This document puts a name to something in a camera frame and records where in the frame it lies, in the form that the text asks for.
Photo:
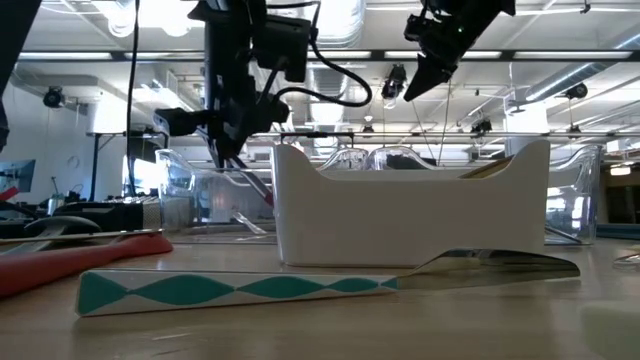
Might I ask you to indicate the black nylon serving spoon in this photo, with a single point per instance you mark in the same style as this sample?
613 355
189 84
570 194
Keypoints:
65 225

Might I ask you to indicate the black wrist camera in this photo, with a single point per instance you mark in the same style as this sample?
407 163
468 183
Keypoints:
417 27
282 47

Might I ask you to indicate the black overhead rig beam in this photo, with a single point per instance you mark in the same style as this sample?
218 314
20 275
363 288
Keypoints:
150 55

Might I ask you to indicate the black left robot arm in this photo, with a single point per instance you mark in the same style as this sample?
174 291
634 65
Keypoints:
227 50

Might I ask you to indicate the white building pillar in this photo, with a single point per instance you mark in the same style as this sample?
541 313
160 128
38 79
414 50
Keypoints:
525 130

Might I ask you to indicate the black distant rig rail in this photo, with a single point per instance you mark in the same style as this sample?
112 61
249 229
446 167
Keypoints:
400 134

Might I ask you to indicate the large round silver duct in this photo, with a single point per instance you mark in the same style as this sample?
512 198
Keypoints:
575 75

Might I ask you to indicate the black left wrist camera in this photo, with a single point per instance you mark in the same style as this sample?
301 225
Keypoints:
282 47

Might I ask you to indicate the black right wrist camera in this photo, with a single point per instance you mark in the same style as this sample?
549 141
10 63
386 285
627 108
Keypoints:
417 27

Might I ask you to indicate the clear plastic bin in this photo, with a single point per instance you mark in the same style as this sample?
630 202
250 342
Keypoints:
570 200
200 210

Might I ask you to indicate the white plastic bin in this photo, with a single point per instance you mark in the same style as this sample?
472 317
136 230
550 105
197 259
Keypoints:
400 220

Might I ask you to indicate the ribbed silver air duct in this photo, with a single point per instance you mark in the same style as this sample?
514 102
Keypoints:
327 82

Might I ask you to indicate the distant metal bottle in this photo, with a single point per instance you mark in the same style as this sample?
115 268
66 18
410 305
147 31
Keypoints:
54 204

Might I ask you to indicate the white rectangular air duct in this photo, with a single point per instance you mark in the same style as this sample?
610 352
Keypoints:
170 85

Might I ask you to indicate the black ceiling spotlight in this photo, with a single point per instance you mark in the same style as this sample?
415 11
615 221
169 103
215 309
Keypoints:
481 126
52 96
577 91
395 82

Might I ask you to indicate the blue distant tabletop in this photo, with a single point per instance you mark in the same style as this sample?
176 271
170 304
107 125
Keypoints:
617 231

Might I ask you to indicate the glowing wall lamp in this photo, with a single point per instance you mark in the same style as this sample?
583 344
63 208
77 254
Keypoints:
620 171

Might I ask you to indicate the red spatula steel shaft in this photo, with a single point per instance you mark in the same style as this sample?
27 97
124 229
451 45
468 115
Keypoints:
269 199

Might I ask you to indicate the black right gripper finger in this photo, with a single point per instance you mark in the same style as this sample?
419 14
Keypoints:
425 80

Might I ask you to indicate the red slotted silicone spoon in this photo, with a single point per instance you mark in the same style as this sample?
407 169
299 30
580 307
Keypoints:
60 262

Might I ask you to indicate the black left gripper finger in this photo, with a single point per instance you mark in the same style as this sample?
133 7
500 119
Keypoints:
222 150
242 147

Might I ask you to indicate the small clear plastic utensil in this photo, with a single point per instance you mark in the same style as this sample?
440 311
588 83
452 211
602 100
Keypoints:
250 223

